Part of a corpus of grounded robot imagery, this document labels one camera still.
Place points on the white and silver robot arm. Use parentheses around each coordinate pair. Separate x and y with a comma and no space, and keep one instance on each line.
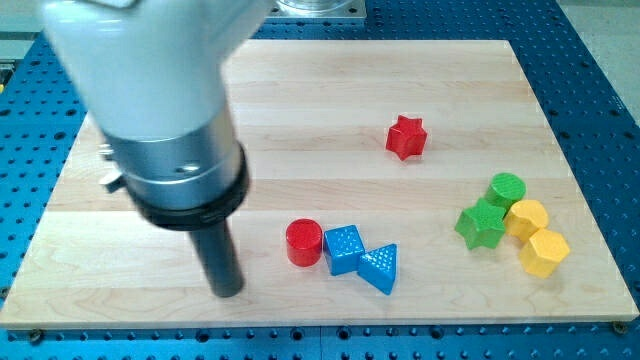
(150,73)

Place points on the red cylinder block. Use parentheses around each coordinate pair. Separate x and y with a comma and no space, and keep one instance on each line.
(304,240)

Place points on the blue cube block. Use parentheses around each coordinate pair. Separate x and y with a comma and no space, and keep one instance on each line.
(342,248)

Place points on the light wooden board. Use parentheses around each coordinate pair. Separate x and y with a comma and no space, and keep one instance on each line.
(313,117)

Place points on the red star block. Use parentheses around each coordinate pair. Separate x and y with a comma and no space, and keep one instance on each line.
(406,137)

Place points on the blue triangle block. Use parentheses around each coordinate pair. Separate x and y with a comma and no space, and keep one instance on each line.
(378,267)

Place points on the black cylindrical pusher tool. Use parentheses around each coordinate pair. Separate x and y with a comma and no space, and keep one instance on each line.
(215,249)

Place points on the green star block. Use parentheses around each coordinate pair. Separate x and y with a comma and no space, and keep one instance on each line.
(481,225)

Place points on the green cylinder block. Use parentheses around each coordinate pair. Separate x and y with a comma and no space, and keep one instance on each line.
(504,190)

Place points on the yellow pentagon block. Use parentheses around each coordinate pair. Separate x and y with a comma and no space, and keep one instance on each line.
(524,218)

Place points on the yellow hexagon block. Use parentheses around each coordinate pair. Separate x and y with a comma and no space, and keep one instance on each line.
(543,252)

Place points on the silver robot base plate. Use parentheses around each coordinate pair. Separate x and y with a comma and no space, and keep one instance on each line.
(318,9)

